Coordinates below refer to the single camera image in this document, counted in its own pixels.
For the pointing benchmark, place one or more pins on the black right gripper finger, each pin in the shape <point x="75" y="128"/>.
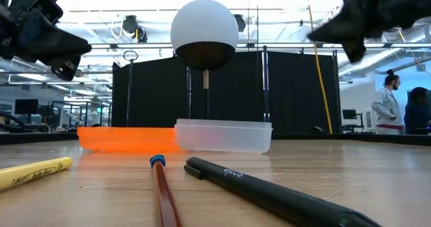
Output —
<point x="357" y="50"/>
<point x="350" y="26"/>

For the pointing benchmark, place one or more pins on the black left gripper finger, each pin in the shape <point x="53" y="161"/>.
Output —
<point x="54" y="45"/>
<point x="65" y="70"/>

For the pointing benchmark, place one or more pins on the yellow highlighter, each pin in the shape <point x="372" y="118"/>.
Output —
<point x="33" y="173"/>

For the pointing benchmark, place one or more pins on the brown pencil with blue eraser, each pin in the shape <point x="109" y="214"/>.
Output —
<point x="163" y="193"/>

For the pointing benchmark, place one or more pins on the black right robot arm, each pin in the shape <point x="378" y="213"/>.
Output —
<point x="419" y="1"/>

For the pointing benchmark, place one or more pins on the orange plastic box lid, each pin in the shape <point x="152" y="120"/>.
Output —
<point x="128" y="139"/>

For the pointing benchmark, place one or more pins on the clear plastic supply box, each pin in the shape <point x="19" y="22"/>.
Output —
<point x="222" y="137"/>

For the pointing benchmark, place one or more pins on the black computer monitor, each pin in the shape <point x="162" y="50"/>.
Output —
<point x="26" y="106"/>
<point x="349" y="114"/>

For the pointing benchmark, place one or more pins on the person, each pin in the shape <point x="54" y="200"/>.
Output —
<point x="417" y="116"/>
<point x="387" y="109"/>

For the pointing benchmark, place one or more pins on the black ceiling spotlight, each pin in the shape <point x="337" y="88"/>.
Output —
<point x="240" y="23"/>
<point x="130" y="24"/>

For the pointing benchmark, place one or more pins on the black partition curtain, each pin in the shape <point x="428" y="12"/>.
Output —
<point x="158" y="95"/>

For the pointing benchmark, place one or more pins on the thin metal stand pole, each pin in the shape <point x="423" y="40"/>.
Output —
<point x="189" y="92"/>

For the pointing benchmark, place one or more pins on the wooden and black lamp pole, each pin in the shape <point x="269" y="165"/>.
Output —
<point x="205" y="95"/>

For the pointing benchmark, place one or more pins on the black pen with white print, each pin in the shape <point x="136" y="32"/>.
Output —
<point x="269" y="193"/>

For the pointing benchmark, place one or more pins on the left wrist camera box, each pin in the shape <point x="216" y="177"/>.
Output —
<point x="37" y="4"/>

